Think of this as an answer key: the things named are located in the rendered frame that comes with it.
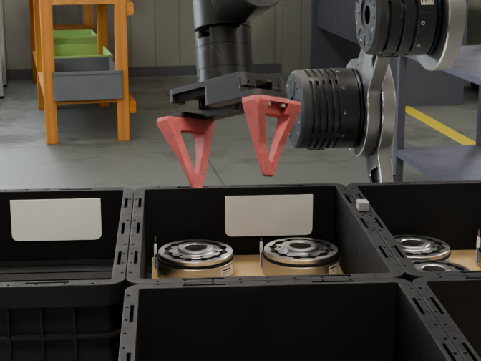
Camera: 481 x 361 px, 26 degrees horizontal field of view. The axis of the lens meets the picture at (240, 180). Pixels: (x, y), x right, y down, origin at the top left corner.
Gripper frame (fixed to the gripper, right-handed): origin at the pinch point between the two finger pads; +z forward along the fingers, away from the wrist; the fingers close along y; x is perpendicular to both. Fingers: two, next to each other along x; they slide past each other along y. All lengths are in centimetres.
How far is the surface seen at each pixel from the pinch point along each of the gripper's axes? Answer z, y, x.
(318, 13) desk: -217, 429, -587
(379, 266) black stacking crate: 9.6, -1.5, -22.4
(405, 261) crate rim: 9.4, -5.5, -21.9
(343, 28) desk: -186, 375, -545
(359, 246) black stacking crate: 6.7, 6.7, -30.4
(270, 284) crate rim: 11.1, 1.4, -6.6
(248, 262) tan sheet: 7.3, 27.9, -33.0
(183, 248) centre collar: 5.1, 30.2, -22.7
